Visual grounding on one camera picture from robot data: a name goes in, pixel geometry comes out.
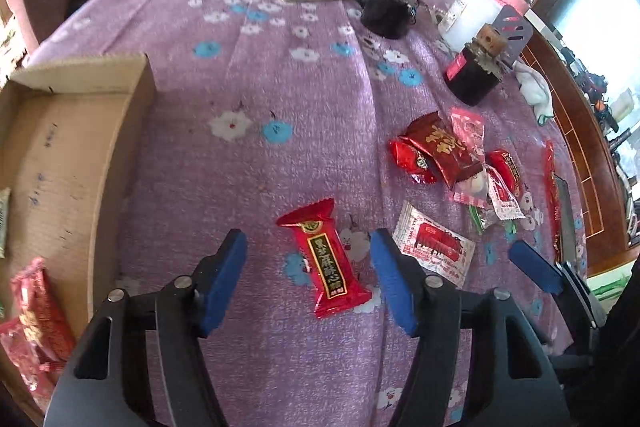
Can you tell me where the clear green-edged snack packet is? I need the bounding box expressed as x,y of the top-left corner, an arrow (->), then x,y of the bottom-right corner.
466,175 -> 526,237

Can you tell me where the dark red gold-character snack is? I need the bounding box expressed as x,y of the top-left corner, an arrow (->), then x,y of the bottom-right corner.
11,257 -> 75,364

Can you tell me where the white red sachet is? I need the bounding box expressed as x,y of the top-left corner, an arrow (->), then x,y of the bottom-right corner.
392,202 -> 475,288

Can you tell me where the small red snack packet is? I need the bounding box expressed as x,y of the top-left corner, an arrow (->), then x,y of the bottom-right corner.
486,148 -> 524,199

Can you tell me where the pink cartoon snack packet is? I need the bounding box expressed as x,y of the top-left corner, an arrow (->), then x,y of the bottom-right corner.
450,107 -> 488,209

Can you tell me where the small dark red snack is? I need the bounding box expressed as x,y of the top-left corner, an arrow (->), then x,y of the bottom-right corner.
388,139 -> 438,184

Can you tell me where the long red black-label snack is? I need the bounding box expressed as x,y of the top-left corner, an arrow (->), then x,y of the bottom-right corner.
277,198 -> 372,319

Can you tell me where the green leaf snack packet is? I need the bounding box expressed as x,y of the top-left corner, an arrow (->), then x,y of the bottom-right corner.
0,187 -> 11,258

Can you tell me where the black smartphone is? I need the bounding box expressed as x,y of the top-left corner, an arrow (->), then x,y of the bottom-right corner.
554,174 -> 577,269

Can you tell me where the red gold foil envelope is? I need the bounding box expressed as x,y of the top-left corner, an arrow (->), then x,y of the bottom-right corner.
544,140 -> 562,261

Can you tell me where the wooden bench backrest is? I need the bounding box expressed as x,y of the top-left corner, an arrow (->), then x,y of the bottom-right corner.
522,32 -> 639,277

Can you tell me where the white cloth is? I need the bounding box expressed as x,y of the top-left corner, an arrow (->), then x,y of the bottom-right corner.
513,60 -> 554,126

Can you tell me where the near black jar with cork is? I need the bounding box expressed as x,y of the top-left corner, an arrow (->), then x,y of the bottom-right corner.
444,24 -> 506,106

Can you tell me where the purple floral tablecloth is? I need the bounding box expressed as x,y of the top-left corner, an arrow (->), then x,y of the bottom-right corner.
32,0 -> 574,426

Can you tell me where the cardboard box tray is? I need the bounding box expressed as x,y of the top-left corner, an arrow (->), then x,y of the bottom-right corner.
1,54 -> 155,336

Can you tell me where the grey phone stand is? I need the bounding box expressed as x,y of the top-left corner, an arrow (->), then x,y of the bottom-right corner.
492,4 -> 534,67

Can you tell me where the white plastic container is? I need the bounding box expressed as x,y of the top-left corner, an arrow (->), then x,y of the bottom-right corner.
438,0 -> 502,53

